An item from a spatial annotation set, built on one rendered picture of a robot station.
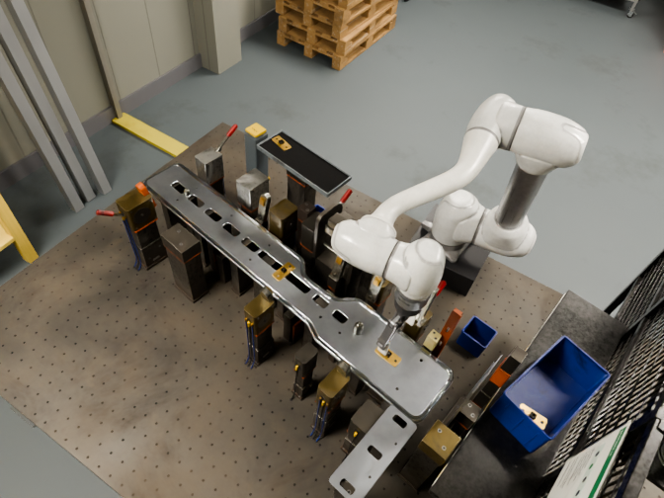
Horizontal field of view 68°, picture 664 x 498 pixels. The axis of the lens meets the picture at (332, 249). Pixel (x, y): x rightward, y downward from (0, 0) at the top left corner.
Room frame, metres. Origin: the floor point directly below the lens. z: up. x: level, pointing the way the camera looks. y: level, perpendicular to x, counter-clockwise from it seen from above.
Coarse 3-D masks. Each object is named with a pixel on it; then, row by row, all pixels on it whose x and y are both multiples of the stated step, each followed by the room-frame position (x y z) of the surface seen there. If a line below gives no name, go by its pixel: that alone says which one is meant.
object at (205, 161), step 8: (208, 152) 1.50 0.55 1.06; (216, 152) 1.51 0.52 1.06; (200, 160) 1.45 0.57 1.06; (208, 160) 1.46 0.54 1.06; (216, 160) 1.48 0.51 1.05; (200, 168) 1.45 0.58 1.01; (208, 168) 1.44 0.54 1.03; (216, 168) 1.48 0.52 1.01; (200, 176) 1.46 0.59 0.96; (208, 176) 1.44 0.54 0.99; (216, 176) 1.47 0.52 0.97; (208, 184) 1.44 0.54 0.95; (216, 184) 1.47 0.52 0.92; (224, 192) 1.52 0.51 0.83
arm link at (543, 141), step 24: (528, 120) 1.20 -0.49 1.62; (552, 120) 1.20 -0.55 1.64; (528, 144) 1.16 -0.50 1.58; (552, 144) 1.14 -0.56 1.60; (576, 144) 1.14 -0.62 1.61; (528, 168) 1.17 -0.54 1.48; (552, 168) 1.15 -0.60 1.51; (504, 192) 1.31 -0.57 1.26; (528, 192) 1.22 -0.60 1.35; (504, 216) 1.28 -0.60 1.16; (480, 240) 1.32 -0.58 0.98; (504, 240) 1.27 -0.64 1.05; (528, 240) 1.29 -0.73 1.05
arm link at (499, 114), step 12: (492, 96) 1.32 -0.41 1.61; (504, 96) 1.31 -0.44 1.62; (480, 108) 1.27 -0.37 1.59; (492, 108) 1.26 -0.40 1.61; (504, 108) 1.25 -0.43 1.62; (516, 108) 1.25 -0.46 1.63; (480, 120) 1.22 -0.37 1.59; (492, 120) 1.21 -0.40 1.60; (504, 120) 1.21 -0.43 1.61; (516, 120) 1.21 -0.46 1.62; (504, 132) 1.19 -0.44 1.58; (504, 144) 1.18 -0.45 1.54
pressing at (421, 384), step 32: (160, 192) 1.31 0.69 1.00; (192, 192) 1.33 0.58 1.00; (192, 224) 1.17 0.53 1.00; (224, 224) 1.19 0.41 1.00; (256, 224) 1.21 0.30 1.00; (256, 256) 1.06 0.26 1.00; (288, 256) 1.09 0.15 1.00; (288, 288) 0.95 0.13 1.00; (320, 288) 0.97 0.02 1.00; (320, 320) 0.84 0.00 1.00; (352, 320) 0.86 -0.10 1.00; (384, 320) 0.87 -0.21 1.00; (352, 352) 0.74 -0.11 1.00; (416, 352) 0.78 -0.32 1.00; (384, 384) 0.65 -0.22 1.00; (416, 384) 0.66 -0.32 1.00; (448, 384) 0.68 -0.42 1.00; (416, 416) 0.57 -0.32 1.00
